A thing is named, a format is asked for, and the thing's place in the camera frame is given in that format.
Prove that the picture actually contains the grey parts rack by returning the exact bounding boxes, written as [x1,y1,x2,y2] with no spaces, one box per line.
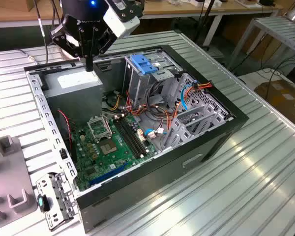
[0,136,38,232]

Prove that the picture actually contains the metal socket cover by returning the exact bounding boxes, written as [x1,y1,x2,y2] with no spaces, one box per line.
[87,115,113,143]

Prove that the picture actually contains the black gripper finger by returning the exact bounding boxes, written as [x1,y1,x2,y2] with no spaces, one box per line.
[88,26,118,72]
[50,24,89,72]

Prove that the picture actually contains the grey cable with connector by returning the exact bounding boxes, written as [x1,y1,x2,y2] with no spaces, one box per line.
[19,49,39,65]

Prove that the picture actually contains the grey metal disk bay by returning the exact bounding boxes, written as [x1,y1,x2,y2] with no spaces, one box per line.
[159,72,234,152]

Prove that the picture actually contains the CPU socket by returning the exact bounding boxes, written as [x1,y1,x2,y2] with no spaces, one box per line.
[98,137,120,157]

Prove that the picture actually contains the black latch teal button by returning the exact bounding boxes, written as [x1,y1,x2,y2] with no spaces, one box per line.
[36,194,51,212]

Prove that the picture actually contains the metal slat side table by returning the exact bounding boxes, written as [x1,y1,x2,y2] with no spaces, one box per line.
[245,16,295,72]

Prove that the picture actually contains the coloured power wire bundle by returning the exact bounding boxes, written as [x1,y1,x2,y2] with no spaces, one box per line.
[102,90,170,128]

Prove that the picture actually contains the black PC case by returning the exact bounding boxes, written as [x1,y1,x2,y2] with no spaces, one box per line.
[23,44,250,233]

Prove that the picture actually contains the blue expansion slot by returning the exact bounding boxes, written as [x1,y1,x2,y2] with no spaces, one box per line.
[88,162,126,187]

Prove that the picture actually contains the orange data wire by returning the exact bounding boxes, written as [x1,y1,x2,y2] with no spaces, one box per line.
[166,102,184,138]

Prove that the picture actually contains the black RAM slot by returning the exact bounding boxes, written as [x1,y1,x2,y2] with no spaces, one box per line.
[122,117,148,153]
[117,118,145,157]
[119,118,147,155]
[114,119,143,159]

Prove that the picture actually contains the grey power supply unit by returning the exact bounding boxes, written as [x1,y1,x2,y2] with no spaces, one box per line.
[40,66,104,128]

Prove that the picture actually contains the flat brown cardboard box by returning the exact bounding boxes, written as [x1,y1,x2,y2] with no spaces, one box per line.
[254,80,295,116]

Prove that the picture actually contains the blue data wire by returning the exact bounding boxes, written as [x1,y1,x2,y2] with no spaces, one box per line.
[179,80,197,113]

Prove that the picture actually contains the wooden desk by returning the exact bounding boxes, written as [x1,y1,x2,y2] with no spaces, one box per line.
[0,0,283,28]

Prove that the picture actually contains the blue plastic drive latch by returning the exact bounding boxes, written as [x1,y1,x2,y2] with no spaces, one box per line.
[129,54,160,76]

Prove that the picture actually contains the grey metal drive cage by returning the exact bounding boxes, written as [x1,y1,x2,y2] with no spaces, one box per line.
[122,50,184,108]

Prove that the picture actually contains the orange red power wire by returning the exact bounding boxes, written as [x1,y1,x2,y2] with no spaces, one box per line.
[193,81,213,93]

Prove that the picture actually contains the white plug with wires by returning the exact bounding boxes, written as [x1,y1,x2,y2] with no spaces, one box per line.
[145,127,168,141]

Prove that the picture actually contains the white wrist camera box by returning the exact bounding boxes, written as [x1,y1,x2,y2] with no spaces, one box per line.
[102,0,141,39]

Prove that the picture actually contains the green motherboard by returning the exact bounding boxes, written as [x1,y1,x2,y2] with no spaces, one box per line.
[72,114,160,191]

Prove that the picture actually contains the silver slot bracket plate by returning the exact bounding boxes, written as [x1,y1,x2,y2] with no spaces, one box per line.
[36,172,79,232]

